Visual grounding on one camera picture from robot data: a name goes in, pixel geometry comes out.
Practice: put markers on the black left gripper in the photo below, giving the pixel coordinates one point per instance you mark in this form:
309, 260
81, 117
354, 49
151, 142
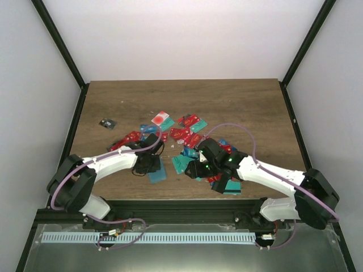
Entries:
156, 166

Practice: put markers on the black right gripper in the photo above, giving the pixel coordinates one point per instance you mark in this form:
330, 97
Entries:
195, 170

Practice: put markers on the blue leather card holder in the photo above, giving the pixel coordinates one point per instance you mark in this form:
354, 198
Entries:
159, 175

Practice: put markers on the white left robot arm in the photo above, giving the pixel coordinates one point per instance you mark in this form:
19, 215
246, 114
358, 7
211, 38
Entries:
71, 187

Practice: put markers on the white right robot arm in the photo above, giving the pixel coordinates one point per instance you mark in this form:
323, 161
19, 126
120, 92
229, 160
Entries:
308, 196

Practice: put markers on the large teal VIP card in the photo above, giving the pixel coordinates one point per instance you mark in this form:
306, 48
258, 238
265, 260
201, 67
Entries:
180, 163

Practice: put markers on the teal card with stripe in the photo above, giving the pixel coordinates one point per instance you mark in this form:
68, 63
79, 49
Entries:
233, 187

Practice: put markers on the red VIP card centre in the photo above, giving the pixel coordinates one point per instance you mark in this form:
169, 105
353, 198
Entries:
180, 133

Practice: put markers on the red vip card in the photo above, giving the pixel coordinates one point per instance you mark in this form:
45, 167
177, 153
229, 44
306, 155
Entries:
188, 120
180, 133

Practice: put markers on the white red circle card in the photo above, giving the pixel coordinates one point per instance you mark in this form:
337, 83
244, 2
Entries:
160, 118

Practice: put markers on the small black card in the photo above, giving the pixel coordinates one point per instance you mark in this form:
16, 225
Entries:
108, 123

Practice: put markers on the black aluminium frame rail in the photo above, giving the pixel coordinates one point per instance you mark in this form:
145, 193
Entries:
238, 212

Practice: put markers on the light blue slotted rail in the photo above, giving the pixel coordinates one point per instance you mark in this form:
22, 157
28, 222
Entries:
151, 238

